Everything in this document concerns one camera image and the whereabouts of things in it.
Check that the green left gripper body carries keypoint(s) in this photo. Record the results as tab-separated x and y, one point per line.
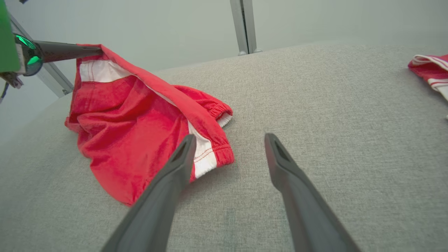
8	42

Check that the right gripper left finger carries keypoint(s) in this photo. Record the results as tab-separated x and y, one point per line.
157	217

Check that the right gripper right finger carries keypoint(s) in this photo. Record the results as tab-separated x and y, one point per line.
308	217

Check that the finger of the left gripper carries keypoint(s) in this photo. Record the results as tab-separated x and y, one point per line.
66	51

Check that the red shorts with white stripes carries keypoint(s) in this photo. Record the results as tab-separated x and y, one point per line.
133	140

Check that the red jersey with white sleeves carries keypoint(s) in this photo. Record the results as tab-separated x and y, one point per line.
428	70

